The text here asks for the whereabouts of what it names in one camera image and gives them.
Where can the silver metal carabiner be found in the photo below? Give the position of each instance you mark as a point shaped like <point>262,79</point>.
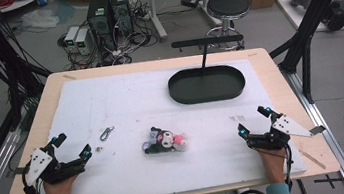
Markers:
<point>102,137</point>

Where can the white round table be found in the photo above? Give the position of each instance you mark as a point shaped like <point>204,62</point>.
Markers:
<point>18,3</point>

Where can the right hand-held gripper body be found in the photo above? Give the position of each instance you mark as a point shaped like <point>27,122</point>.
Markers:
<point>271,139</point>

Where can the black oval tray with stand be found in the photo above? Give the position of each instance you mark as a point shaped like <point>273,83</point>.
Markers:
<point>205,86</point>

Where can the clear plastic bag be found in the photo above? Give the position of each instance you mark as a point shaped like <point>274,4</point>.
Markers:
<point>38,19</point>

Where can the thin wooden stick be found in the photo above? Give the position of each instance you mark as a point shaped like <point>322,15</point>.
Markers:
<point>312,159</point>

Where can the plain black computer tower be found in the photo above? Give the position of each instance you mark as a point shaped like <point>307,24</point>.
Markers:
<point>120,9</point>

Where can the black computer tower green sticker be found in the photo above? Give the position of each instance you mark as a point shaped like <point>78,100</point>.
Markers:
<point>100,22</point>

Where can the person's right hand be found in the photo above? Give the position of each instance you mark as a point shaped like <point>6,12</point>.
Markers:
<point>274,164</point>

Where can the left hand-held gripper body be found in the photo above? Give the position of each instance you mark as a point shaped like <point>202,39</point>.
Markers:
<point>47,172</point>

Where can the white bench power supply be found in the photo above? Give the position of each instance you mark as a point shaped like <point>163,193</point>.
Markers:
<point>82,41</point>
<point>70,38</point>

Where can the black round stool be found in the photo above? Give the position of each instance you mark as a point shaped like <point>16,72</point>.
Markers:
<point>228,5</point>

